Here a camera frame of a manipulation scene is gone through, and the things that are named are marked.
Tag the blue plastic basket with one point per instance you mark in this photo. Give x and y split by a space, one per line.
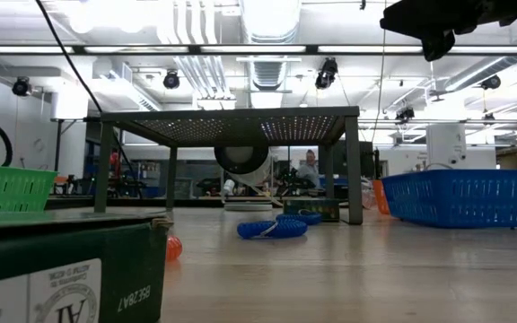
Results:
465 197

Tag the black aluminium frame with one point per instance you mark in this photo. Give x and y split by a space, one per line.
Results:
70 203

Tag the person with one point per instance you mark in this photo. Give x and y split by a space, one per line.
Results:
309 168

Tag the blue coil wristband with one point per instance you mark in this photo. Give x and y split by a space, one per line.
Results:
305 219
285 229

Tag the small green yellow crayon box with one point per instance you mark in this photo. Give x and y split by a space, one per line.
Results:
328 206

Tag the white box unit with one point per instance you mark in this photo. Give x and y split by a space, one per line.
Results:
446 143

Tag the large green crayon box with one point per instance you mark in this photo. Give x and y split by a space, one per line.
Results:
61 251

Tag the white cylindrical camera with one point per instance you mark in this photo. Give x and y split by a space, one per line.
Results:
240 157

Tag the red coil wristband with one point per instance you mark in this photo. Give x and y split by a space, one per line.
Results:
174 248

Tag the black ceiling spotlight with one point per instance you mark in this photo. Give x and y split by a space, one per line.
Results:
491 82
20 86
404 113
326 73
171 80

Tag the small red background object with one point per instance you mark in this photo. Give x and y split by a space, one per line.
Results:
114 158

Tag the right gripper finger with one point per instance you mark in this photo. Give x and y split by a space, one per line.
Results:
438 47
420 20

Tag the grey perforated metal riser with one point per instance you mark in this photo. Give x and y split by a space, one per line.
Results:
240 112

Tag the orange plastic basket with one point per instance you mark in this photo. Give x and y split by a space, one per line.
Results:
379 197

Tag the dark computer monitor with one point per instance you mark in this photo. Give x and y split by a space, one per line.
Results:
340 157

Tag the green plastic basket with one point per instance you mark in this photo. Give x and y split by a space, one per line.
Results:
7 188

